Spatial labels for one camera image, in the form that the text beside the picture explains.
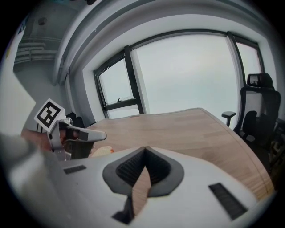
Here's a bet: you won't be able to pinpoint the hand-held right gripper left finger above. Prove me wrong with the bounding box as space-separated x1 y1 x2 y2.
0 133 146 228

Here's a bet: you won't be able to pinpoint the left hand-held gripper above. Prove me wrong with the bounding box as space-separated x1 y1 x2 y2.
33 98 107 161

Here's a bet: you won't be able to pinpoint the person's left forearm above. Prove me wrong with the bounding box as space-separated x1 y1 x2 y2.
20 128 53 152

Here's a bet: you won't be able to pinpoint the black mesh office chair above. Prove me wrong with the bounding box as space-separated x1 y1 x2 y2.
221 73 282 154

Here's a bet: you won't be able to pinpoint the black framed window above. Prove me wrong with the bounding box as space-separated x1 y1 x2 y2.
93 30 266 119

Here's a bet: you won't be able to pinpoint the black chair backrest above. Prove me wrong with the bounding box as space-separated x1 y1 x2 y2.
65 112 86 129

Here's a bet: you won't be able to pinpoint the beige and orange object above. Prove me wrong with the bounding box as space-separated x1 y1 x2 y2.
91 145 115 157

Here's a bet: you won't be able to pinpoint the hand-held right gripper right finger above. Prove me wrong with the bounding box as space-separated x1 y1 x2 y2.
130 146 261 228

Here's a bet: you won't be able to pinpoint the grey ceiling pipes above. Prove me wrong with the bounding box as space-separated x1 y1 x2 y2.
14 37 61 65

